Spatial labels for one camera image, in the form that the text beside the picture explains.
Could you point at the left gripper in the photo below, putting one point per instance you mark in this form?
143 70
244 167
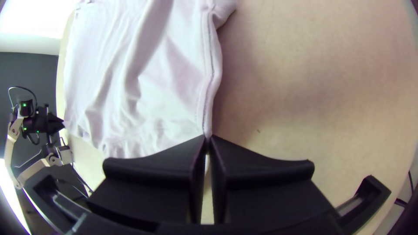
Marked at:
37 122

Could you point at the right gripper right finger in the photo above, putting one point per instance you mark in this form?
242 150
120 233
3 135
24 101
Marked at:
261 186

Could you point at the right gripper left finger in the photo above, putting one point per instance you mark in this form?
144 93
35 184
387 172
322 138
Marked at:
156 186

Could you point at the grey t-shirt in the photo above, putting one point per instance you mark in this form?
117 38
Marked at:
130 75

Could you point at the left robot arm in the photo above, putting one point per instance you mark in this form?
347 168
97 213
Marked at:
26 169

